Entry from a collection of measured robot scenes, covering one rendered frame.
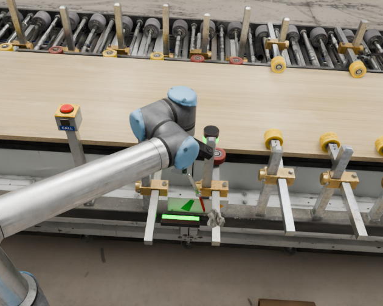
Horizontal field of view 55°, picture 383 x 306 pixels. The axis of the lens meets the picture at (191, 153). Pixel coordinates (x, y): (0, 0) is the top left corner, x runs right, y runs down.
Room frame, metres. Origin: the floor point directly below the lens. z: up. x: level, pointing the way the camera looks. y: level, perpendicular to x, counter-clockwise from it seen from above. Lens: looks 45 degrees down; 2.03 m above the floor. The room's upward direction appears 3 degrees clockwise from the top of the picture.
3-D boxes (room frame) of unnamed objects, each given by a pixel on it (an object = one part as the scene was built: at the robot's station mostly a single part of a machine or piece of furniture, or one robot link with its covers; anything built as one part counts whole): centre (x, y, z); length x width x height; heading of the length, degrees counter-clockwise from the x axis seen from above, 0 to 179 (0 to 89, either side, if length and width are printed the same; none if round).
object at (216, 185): (0.99, -0.09, 0.85); 0.13 x 0.06 x 0.05; 90
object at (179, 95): (0.91, 0.04, 1.32); 0.10 x 0.09 x 0.12; 131
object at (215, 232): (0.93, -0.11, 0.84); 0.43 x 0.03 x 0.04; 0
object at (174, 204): (0.97, -0.04, 0.75); 0.26 x 0.01 x 0.10; 90
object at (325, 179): (0.99, -0.59, 0.95); 0.13 x 0.06 x 0.05; 90
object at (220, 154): (1.14, -0.11, 0.85); 0.08 x 0.08 x 0.11
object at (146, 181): (0.99, 0.18, 0.93); 0.03 x 0.03 x 0.48; 0
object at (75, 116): (0.99, 0.44, 1.18); 0.07 x 0.07 x 0.08; 0
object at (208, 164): (0.99, -0.07, 0.89); 0.03 x 0.03 x 0.48; 0
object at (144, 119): (0.83, 0.12, 1.33); 0.12 x 0.12 x 0.09; 41
